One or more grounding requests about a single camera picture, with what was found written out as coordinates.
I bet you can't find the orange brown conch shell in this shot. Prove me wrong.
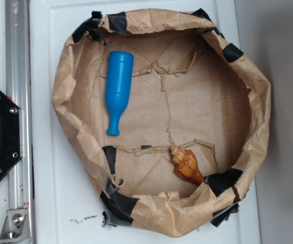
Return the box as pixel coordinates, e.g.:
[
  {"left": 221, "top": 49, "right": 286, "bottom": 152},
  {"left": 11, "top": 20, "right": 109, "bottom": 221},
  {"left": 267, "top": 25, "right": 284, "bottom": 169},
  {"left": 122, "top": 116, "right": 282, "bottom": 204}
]
[{"left": 170, "top": 146, "right": 206, "bottom": 186}]

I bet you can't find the brown paper bag bin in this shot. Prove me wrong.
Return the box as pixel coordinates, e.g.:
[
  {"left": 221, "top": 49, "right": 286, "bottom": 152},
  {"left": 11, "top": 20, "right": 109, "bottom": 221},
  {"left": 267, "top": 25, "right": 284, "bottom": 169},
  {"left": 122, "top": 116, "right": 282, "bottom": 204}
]
[{"left": 52, "top": 9, "right": 271, "bottom": 237}]

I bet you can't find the blue plastic bottle toy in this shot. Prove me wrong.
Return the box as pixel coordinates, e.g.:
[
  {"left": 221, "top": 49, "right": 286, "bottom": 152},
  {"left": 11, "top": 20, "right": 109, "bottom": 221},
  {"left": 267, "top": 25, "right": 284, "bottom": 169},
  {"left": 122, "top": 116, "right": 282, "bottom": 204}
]
[{"left": 106, "top": 51, "right": 134, "bottom": 136}]

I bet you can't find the aluminium frame rail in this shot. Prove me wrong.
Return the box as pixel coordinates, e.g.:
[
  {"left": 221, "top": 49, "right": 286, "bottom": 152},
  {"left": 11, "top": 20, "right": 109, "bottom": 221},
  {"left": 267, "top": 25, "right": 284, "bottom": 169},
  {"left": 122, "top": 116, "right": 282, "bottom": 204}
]
[{"left": 5, "top": 1, "right": 37, "bottom": 243}]

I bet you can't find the metal corner bracket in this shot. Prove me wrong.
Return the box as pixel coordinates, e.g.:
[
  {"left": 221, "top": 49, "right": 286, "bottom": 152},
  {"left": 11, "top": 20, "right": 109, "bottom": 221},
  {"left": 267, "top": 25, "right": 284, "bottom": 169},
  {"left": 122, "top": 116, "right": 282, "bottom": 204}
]
[{"left": 0, "top": 208, "right": 30, "bottom": 243}]

